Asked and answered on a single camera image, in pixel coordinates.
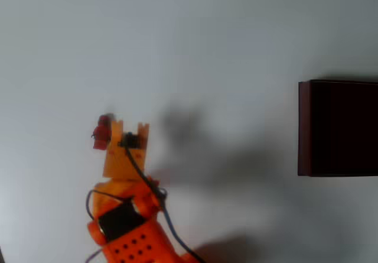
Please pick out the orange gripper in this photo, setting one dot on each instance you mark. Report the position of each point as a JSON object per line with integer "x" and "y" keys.
{"x": 121, "y": 162}

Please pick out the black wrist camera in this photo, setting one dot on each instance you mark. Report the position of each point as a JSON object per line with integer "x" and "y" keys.
{"x": 133, "y": 141}

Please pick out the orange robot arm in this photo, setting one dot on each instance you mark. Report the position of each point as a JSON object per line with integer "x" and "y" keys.
{"x": 138, "y": 245}

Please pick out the dark red open box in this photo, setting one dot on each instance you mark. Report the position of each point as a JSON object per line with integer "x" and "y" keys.
{"x": 339, "y": 127}

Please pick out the red lego minifigure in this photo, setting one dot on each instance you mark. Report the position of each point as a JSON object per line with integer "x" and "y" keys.
{"x": 102, "y": 133}

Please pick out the orange camera mount bracket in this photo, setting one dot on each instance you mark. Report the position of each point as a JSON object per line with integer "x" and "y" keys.
{"x": 118, "y": 165}

